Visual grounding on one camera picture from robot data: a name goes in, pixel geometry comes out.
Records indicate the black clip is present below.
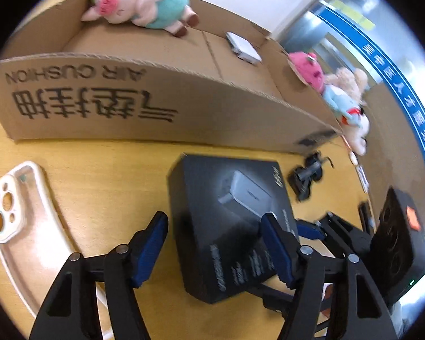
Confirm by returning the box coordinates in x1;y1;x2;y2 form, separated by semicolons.
287;152;335;202

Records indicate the blue door banner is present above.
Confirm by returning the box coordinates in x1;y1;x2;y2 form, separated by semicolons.
319;0;425;199

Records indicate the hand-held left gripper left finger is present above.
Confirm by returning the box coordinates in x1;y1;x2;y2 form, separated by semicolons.
30;211;169;340

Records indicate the brown cardboard box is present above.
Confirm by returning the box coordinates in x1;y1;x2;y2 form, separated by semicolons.
0;0;343;154

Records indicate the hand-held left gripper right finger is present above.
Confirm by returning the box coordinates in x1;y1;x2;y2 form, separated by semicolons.
260;212;399;340

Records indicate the light blue plush toy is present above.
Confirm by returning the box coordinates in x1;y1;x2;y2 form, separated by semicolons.
322;85;364;126

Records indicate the pink pig plush toy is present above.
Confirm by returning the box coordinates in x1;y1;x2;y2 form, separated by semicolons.
81;0;199;38

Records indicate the wooden desktop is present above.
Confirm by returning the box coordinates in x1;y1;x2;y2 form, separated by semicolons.
0;74;394;340

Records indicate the metal door frame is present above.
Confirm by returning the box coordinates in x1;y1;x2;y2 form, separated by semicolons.
273;10;326;52

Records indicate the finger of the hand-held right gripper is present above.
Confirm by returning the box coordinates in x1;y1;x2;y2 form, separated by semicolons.
297;212;375;256
246;281;298;315

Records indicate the black product box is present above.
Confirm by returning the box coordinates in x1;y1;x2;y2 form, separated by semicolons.
167;153;300;304

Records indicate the white paper tag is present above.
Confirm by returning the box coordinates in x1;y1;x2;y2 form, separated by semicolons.
348;150;371;195

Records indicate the beige plush toy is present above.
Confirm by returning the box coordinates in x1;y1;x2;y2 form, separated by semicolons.
324;67;372;156

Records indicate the small white box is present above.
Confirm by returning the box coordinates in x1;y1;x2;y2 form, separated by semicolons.
225;32;263;65

